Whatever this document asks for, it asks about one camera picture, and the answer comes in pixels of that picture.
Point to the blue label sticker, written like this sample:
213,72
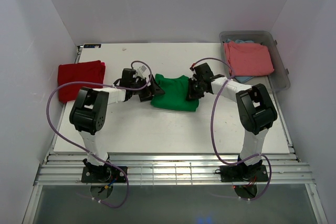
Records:
92,46

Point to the clear plastic bin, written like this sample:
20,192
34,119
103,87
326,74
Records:
278,80

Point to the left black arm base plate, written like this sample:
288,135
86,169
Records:
102,175

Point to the aluminium rail frame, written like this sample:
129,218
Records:
152,170

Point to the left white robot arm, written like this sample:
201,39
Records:
88,114

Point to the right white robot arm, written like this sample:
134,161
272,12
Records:
255,109

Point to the green t-shirt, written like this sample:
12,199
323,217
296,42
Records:
174,99

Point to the folded red t-shirt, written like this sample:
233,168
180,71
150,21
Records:
92,71

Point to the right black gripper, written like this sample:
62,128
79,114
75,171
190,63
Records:
191,95

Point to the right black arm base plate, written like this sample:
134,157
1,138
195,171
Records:
243,173

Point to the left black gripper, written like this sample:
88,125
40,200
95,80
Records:
153,89

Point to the light blue folded t-shirt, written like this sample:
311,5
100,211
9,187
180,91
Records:
241,79

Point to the pink folded t-shirt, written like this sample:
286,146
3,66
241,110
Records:
248,59

